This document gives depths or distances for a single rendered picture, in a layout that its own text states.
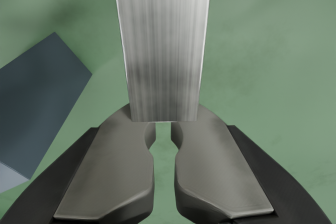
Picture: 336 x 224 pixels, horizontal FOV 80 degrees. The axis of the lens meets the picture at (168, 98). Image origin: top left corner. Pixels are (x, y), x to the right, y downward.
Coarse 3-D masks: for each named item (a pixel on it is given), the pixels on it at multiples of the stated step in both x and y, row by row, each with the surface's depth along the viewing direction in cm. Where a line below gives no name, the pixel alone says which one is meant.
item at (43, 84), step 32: (32, 64) 71; (64, 64) 87; (0, 96) 56; (32, 96) 66; (64, 96) 78; (0, 128) 53; (32, 128) 61; (0, 160) 50; (32, 160) 57; (0, 192) 57
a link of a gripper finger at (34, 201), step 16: (96, 128) 9; (80, 144) 8; (64, 160) 7; (80, 160) 7; (48, 176) 7; (64, 176) 7; (32, 192) 6; (48, 192) 6; (64, 192) 6; (16, 208) 6; (32, 208) 6; (48, 208) 6
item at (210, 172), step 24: (216, 120) 9; (192, 144) 8; (216, 144) 8; (192, 168) 7; (216, 168) 7; (240, 168) 7; (192, 192) 6; (216, 192) 6; (240, 192) 6; (192, 216) 7; (216, 216) 6; (240, 216) 6
